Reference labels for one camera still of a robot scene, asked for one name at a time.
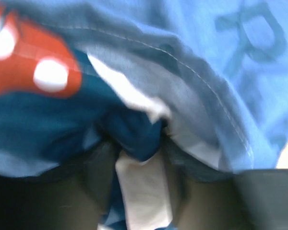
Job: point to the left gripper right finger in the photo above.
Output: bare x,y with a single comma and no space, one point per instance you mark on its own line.
205,199

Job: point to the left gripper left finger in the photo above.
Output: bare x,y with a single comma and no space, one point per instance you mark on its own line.
72,196

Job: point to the white pillow yellow edge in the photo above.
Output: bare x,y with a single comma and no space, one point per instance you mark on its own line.
154,110

